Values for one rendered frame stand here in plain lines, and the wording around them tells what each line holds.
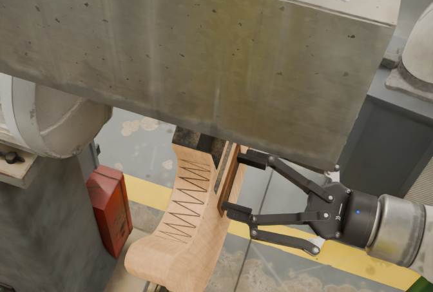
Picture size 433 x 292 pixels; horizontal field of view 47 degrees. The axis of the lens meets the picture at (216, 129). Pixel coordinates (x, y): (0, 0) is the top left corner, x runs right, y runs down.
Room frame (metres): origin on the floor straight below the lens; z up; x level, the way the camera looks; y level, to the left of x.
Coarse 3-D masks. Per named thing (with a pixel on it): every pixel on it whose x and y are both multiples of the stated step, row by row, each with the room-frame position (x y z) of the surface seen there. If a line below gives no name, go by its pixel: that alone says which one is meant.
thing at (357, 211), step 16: (336, 192) 0.37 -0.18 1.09; (352, 192) 0.37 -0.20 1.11; (320, 208) 0.35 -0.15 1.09; (336, 208) 0.35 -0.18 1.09; (352, 208) 0.34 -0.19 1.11; (368, 208) 0.34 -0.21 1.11; (320, 224) 0.33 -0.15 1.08; (336, 224) 0.33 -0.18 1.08; (352, 224) 0.32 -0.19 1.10; (368, 224) 0.32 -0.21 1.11; (352, 240) 0.31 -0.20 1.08; (368, 240) 0.31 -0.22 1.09
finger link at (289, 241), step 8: (256, 232) 0.32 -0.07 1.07; (264, 232) 0.32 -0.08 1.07; (272, 232) 0.32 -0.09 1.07; (264, 240) 0.31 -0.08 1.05; (272, 240) 0.31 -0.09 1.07; (280, 240) 0.31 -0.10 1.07; (288, 240) 0.31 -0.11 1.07; (296, 240) 0.31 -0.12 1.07; (304, 240) 0.31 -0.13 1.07; (296, 248) 0.31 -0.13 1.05; (304, 248) 0.30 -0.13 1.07; (312, 248) 0.30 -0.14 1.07; (312, 256) 0.30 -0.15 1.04
